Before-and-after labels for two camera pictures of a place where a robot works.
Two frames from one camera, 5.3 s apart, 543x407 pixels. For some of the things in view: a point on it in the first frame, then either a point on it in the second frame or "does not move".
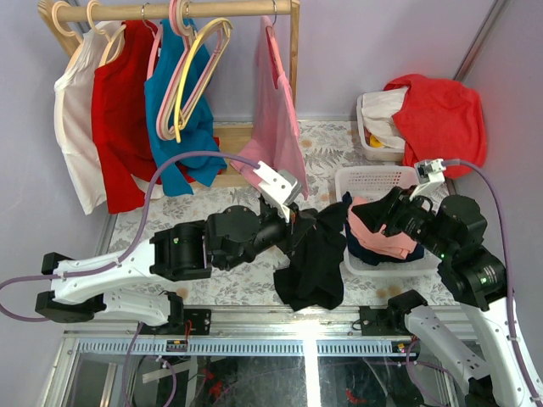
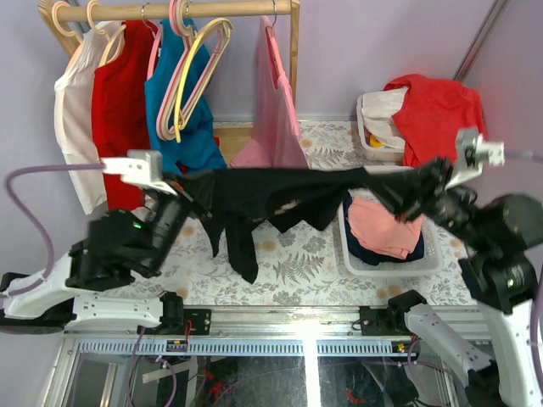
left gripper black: [288, 225] -> [185, 197]
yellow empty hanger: [184, 74] does not move
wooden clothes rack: [63, 17] does not move
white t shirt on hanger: [75, 115] does not move
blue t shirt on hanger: [180, 111] does not move
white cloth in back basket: [377, 108] does not move
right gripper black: [389, 209] -> [437, 173]
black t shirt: [315, 253] -> [293, 199]
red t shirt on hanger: [120, 121] does not move
